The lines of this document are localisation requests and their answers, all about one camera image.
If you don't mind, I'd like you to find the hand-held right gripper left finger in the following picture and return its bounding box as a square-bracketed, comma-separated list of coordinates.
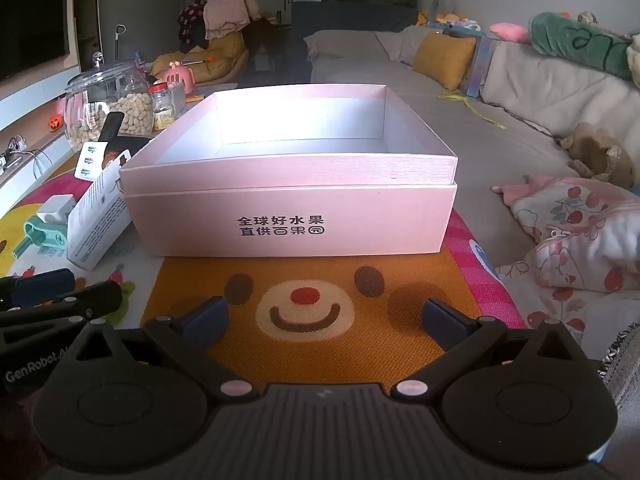
[75, 296, 253, 401]

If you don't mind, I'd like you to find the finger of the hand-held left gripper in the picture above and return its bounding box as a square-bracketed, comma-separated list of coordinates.
[0, 281, 123, 341]
[0, 268, 76, 311]

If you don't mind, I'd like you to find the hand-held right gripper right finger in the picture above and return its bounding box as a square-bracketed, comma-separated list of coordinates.
[390, 298, 576, 401]

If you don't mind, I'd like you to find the white box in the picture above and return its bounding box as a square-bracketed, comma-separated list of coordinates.
[36, 195, 76, 225]

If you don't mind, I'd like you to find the black packet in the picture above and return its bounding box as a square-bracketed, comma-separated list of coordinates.
[98, 111, 148, 171]

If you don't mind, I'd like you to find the green plastic toy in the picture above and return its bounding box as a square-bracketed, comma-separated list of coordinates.
[11, 216, 68, 256]

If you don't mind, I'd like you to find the white product carton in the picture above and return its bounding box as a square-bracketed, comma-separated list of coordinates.
[66, 150, 132, 272]

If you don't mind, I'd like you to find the white television cabinet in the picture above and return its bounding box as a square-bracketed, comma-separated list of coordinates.
[0, 95, 76, 221]

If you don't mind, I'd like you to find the colourful cartoon play mat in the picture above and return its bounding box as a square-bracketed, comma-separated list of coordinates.
[0, 155, 528, 341]

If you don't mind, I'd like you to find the white button battery card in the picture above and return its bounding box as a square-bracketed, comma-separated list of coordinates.
[74, 142, 107, 181]

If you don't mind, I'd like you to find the floral pink blanket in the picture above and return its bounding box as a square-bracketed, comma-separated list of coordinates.
[492, 174, 640, 346]

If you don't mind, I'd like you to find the grey fringed cloth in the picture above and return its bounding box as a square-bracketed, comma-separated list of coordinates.
[602, 324, 640, 378]

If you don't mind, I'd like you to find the glass jar of peanuts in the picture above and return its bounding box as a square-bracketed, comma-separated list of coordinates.
[63, 52, 155, 153]

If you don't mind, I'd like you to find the grey sofa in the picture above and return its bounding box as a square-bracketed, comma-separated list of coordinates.
[303, 27, 640, 271]

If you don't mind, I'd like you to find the small jar with red lid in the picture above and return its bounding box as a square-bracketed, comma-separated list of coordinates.
[148, 81, 177, 132]

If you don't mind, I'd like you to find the yellow ribbon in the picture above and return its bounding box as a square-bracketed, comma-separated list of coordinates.
[439, 91, 507, 132]

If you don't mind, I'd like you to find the brown plush toy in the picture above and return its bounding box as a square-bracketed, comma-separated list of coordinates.
[560, 122, 637, 191]

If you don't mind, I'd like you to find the pink plastic toy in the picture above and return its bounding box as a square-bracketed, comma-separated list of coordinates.
[161, 61, 196, 96]

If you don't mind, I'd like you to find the shiny gift bag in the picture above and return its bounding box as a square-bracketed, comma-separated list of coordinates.
[457, 35, 496, 98]

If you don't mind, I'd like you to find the black television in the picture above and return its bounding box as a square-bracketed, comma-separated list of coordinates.
[0, 0, 71, 83]

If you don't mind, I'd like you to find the yellow cushion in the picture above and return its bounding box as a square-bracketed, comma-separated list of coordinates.
[412, 31, 477, 92]

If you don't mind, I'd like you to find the yellow beanbag chair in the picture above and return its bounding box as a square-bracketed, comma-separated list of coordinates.
[151, 30, 248, 86]

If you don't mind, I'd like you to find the dark dotted cloth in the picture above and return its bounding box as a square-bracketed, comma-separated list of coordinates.
[176, 2, 211, 53]

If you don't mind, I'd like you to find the pink plush toy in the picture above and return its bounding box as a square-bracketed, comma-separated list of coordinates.
[489, 22, 532, 45]

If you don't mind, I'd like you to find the pink cloth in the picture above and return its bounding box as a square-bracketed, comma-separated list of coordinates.
[202, 0, 261, 41]

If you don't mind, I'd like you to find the pile of plush toys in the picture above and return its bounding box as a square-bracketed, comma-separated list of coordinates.
[416, 4, 482, 32]

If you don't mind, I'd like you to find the green cushion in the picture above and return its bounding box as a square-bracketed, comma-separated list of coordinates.
[529, 10, 640, 82]

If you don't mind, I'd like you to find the dark blue cabinet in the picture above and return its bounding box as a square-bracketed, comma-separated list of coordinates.
[291, 0, 417, 41]

